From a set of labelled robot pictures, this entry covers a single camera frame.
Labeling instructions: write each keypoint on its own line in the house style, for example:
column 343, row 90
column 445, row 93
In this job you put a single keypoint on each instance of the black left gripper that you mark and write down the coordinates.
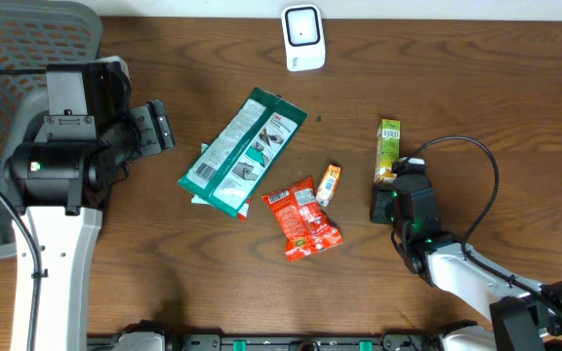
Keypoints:
column 160, row 136

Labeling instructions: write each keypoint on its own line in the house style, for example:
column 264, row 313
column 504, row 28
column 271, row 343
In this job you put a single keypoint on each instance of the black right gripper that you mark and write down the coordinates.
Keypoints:
column 381, row 197

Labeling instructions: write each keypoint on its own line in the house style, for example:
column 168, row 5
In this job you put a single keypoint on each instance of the green tea carton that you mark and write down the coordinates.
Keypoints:
column 388, row 143

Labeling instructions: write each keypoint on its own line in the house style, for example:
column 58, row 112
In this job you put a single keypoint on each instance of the light green wipes pack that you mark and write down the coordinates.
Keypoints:
column 207, row 172

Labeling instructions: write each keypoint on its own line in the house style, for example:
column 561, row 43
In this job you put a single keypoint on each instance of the orange tissue pack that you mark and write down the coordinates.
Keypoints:
column 328, row 185

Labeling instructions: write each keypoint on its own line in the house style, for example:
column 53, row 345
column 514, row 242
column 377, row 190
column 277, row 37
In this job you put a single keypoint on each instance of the green white glove package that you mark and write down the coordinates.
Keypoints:
column 255, row 137

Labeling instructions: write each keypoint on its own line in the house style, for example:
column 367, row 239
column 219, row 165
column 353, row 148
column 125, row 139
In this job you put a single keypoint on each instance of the red chips bag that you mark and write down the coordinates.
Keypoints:
column 305, row 225

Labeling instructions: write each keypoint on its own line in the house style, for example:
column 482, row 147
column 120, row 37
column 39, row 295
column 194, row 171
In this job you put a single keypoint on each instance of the slim red snack packet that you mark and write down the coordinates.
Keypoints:
column 243, row 211

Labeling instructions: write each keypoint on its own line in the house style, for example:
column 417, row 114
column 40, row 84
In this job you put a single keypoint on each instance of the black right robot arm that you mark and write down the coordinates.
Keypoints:
column 525, row 314

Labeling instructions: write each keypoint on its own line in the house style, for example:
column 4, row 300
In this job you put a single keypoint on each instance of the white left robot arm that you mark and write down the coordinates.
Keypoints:
column 60, row 178

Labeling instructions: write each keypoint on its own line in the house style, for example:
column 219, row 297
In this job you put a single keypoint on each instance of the grey plastic basket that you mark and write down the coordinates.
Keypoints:
column 33, row 35

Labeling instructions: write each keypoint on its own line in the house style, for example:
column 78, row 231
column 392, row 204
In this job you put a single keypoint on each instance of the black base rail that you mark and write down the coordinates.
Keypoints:
column 147, row 335

